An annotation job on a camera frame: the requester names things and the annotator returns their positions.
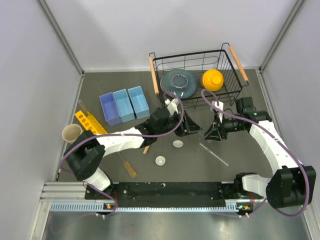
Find grey slotted cable duct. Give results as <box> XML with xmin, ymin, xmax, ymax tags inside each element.
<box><xmin>50</xmin><ymin>201</ymin><xmax>252</xmax><ymax>213</ymax></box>

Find yellow test tube rack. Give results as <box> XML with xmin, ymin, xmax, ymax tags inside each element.
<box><xmin>74</xmin><ymin>110</ymin><xmax>107</xmax><ymax>134</ymax></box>

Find long glass test tube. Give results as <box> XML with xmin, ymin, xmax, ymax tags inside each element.
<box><xmin>199</xmin><ymin>143</ymin><xmax>229</xmax><ymax>167</ymax></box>

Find wooden test tube clamp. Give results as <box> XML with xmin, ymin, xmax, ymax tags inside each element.
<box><xmin>143</xmin><ymin>146</ymin><xmax>149</xmax><ymax>154</ymax></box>

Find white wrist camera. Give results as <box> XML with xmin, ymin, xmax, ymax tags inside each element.
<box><xmin>211</xmin><ymin>101</ymin><xmax>224</xmax><ymax>123</ymax></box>
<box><xmin>164</xmin><ymin>98</ymin><xmax>180</xmax><ymax>116</ymax></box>

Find test tube brush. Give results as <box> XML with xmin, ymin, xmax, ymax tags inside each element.
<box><xmin>118</xmin><ymin>153</ymin><xmax>138</xmax><ymax>178</ymax></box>

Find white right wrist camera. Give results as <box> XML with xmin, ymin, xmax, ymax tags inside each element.
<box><xmin>211</xmin><ymin>101</ymin><xmax>224</xmax><ymax>123</ymax></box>

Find purple plastic bin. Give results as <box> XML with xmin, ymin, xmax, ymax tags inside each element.
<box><xmin>99</xmin><ymin>92</ymin><xmax>122</xmax><ymax>127</ymax></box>

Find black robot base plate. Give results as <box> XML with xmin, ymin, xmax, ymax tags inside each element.
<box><xmin>84</xmin><ymin>181</ymin><xmax>253</xmax><ymax>208</ymax></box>

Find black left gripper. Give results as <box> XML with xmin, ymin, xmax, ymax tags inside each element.
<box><xmin>156</xmin><ymin>109</ymin><xmax>203</xmax><ymax>137</ymax></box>

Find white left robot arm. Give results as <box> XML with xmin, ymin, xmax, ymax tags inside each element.
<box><xmin>63</xmin><ymin>107</ymin><xmax>202</xmax><ymax>199</ymax></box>

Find light blue right bin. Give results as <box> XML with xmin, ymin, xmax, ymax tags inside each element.
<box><xmin>128</xmin><ymin>86</ymin><xmax>150</xmax><ymax>120</ymax></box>

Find light blue bin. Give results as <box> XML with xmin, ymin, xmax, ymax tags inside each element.
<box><xmin>112</xmin><ymin>89</ymin><xmax>135</xmax><ymax>123</ymax></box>
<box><xmin>128</xmin><ymin>86</ymin><xmax>150</xmax><ymax>120</ymax></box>

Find beige ceramic mug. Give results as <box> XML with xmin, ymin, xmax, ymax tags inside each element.
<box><xmin>61</xmin><ymin>123</ymin><xmax>83</xmax><ymax>144</ymax></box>

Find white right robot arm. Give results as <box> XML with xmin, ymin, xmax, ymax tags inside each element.
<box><xmin>205</xmin><ymin>97</ymin><xmax>317</xmax><ymax>209</ymax></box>

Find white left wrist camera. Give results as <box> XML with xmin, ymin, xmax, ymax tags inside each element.
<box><xmin>164</xmin><ymin>98</ymin><xmax>180</xmax><ymax>116</ymax></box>

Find light blue middle bin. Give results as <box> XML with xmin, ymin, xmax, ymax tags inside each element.
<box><xmin>112</xmin><ymin>89</ymin><xmax>135</xmax><ymax>123</ymax></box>

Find dark blue ceramic plate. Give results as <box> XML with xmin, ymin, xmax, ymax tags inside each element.
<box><xmin>160</xmin><ymin>69</ymin><xmax>198</xmax><ymax>100</ymax></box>

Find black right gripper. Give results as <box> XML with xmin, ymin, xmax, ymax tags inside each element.
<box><xmin>203</xmin><ymin>112</ymin><xmax>246</xmax><ymax>142</ymax></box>

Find white oval dish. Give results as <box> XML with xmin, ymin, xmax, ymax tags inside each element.
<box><xmin>172</xmin><ymin>140</ymin><xmax>184</xmax><ymax>148</ymax></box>

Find black wire basket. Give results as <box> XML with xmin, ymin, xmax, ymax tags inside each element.
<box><xmin>149</xmin><ymin>42</ymin><xmax>249</xmax><ymax>108</ymax></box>

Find yellow ribbed bowl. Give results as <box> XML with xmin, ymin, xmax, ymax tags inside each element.
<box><xmin>200</xmin><ymin>69</ymin><xmax>224</xmax><ymax>92</ymax></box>

